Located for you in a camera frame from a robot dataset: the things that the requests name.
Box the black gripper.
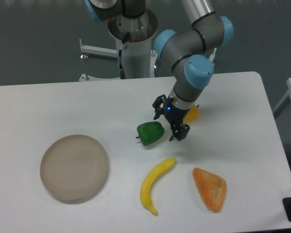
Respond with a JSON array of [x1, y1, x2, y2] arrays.
[[152, 95, 190, 141]]

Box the green toy pepper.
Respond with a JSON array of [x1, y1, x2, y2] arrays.
[[136, 121, 165, 146]]

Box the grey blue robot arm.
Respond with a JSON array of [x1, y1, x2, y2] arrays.
[[85, 0, 234, 141]]

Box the yellow toy pepper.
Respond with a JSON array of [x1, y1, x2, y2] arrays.
[[183, 105, 200, 124]]

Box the yellow toy banana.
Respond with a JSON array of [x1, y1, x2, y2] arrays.
[[140, 157, 177, 216]]

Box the orange toy bread slice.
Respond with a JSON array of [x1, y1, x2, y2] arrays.
[[192, 167, 227, 212]]

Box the beige round plate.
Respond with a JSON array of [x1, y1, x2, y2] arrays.
[[40, 134, 109, 204]]

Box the black cable on pedestal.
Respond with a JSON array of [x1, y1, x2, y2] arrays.
[[118, 32, 130, 80]]

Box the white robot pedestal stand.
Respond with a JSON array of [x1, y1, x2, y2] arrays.
[[78, 9, 218, 82]]

